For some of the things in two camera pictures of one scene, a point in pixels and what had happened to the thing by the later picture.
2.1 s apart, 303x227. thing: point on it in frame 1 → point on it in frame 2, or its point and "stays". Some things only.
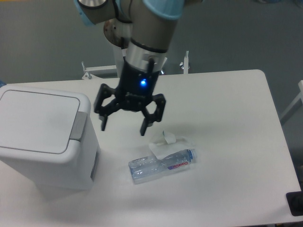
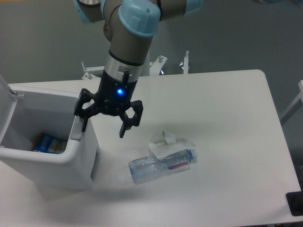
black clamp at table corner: (295, 201) stays
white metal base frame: (89, 71) stays
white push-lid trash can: (48, 139) stays
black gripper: (136, 86) → (115, 94)
